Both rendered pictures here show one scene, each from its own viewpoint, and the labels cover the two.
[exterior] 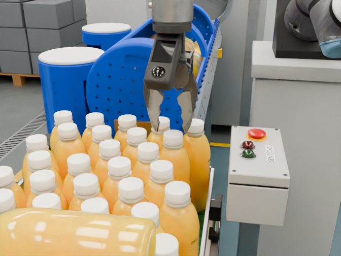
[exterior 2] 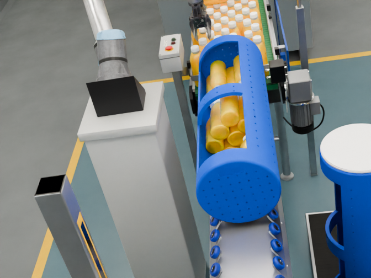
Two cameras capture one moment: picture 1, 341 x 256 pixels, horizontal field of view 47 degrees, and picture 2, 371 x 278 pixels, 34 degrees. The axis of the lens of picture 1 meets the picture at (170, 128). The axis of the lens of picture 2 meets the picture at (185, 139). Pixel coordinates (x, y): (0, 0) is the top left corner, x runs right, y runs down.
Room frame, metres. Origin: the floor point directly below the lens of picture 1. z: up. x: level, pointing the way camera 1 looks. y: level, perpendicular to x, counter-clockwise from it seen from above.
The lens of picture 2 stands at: (3.32, -0.17, 2.45)
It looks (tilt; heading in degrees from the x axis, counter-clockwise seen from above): 36 degrees down; 181
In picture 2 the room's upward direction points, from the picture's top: 14 degrees counter-clockwise
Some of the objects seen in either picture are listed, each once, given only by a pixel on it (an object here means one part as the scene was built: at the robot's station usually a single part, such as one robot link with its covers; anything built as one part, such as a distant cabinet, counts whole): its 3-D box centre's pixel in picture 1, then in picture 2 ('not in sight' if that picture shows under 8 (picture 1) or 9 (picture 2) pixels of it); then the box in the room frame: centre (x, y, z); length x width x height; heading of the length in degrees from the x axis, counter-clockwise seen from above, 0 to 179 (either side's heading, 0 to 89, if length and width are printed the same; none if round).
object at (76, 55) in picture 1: (72, 55); (359, 147); (1.66, 0.42, 1.03); 0.28 x 0.28 x 0.01
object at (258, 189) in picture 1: (254, 170); (171, 52); (0.66, -0.16, 1.05); 0.20 x 0.10 x 0.10; 171
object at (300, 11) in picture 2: not in sight; (307, 98); (0.59, 0.51, 0.55); 0.04 x 0.04 x 1.10; 81
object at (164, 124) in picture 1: (160, 125); not in sight; (0.78, 0.02, 1.10); 0.04 x 0.04 x 0.02
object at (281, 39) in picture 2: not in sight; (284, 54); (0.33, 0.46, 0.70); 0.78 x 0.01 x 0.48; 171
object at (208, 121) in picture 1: (208, 106); not in sight; (2.91, -0.30, 0.31); 0.06 x 0.06 x 0.63; 81
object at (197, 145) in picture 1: (193, 168); (199, 67); (0.76, -0.05, 1.00); 0.07 x 0.07 x 0.19
